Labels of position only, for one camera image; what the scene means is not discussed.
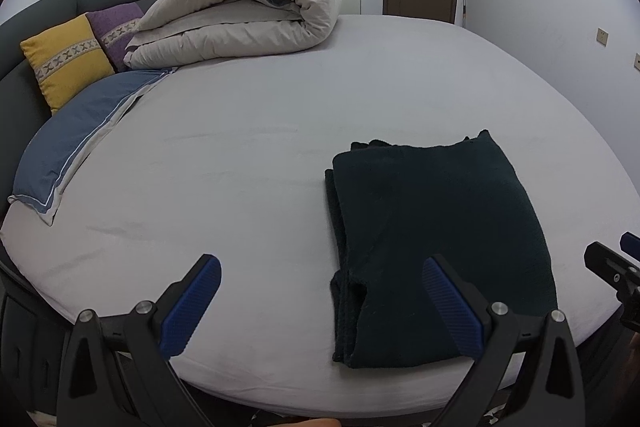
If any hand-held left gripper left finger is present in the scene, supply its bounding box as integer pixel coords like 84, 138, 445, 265
56, 253, 222, 427

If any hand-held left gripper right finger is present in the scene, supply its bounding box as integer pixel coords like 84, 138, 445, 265
422, 254, 586, 427

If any dark green sweater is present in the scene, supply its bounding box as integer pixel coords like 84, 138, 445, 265
324, 129, 559, 370

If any bed with grey sheet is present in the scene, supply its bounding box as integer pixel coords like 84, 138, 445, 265
0, 13, 633, 413

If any dark bedside cabinet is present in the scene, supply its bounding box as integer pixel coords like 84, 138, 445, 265
0, 292, 66, 413

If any blue pillow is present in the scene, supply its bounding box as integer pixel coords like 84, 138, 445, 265
7, 68, 178, 227

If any yellow cushion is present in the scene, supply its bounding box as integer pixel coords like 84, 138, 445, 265
20, 13, 117, 115

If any purple cushion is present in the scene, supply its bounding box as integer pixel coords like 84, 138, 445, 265
85, 2, 146, 72

